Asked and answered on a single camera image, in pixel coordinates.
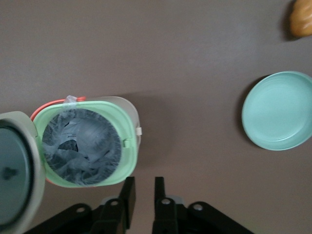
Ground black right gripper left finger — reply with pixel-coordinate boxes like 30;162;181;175
90;177;137;234

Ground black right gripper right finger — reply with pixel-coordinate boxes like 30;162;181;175
152;177;177;234

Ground beige rice cooker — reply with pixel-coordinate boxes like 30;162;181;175
0;96;142;234

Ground clear crumpled plastic bag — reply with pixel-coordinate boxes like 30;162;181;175
42;95;121;186

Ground light green round plate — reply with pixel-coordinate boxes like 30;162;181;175
241;71;312;151

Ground brown potato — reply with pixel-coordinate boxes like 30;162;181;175
289;0;312;38

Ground orange cooker carry handle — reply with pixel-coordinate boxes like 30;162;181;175
31;97;86;183

